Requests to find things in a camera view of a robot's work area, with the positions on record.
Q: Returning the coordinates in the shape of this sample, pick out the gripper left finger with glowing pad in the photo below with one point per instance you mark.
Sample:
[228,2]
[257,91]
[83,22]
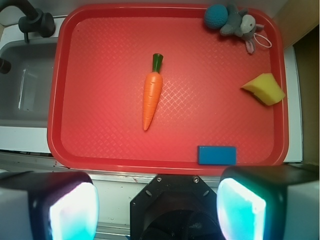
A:
[48,206]

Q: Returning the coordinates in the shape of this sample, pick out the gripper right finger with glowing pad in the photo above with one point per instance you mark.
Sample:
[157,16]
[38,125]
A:
[269,202]

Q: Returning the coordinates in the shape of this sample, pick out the orange toy carrot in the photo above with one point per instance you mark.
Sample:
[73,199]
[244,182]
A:
[152,91]

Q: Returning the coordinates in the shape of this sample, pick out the blue rectangular block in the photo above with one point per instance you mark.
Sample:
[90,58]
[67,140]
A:
[217,155]

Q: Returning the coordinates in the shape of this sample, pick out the grey toy sink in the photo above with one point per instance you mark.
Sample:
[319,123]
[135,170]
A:
[25,90]

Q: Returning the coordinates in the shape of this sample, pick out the yellow sponge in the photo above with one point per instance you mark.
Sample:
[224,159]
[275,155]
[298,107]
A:
[265,88]

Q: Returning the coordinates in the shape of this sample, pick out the black sink knob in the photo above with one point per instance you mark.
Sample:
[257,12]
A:
[5,66]

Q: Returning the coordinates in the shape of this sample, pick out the red plastic tray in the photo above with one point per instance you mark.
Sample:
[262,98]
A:
[104,53]

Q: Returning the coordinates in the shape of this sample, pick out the grey plush toy animal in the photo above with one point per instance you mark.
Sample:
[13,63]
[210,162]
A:
[243,25]

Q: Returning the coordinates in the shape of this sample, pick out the black faucet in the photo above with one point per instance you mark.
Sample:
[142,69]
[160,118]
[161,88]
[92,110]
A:
[34,21]

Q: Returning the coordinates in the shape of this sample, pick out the teal crocheted ball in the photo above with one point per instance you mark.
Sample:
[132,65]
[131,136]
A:
[216,16]

